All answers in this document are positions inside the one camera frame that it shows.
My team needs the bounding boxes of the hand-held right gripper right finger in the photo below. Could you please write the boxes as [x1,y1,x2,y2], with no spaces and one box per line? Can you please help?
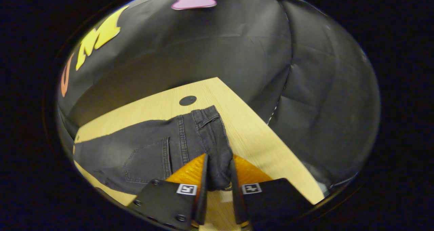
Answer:
[231,154,315,226]

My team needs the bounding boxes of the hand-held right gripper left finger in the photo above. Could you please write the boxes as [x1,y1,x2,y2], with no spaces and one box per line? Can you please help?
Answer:
[127,153,210,231]

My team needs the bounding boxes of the black backdrop cloth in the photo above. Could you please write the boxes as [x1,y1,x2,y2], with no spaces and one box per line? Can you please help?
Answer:
[56,0,381,191]

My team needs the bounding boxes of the dark grey jeans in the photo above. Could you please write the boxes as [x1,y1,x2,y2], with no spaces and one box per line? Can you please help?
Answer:
[73,105,235,195]

